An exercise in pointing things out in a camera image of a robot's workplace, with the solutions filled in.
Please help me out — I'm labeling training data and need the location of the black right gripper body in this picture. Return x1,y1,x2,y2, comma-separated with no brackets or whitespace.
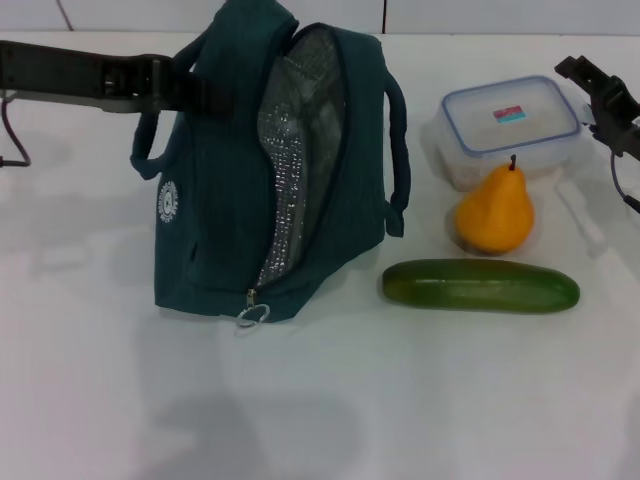
582,73,640,159

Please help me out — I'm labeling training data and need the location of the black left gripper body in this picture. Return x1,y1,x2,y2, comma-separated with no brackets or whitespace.
0,40,174,115

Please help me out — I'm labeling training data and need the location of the clear blue-rimmed food container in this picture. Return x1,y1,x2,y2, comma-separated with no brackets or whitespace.
424,74,596,191

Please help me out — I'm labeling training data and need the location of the dark teal insulated lunch bag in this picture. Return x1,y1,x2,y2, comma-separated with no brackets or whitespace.
130,0,414,326

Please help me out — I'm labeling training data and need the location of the orange pear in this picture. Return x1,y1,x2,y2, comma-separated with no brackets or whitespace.
453,154,535,256

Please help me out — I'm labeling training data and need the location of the green cucumber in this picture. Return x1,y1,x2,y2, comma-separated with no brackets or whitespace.
382,258,581,314

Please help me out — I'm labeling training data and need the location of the dark right arm cable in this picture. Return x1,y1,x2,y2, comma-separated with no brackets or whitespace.
609,149,640,214

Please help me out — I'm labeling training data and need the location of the dark arm cable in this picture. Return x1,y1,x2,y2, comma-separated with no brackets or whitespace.
0,97,32,169
609,149,640,214

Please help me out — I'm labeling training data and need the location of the dark left arm cable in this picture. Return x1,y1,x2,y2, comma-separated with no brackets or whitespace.
0,97,32,169

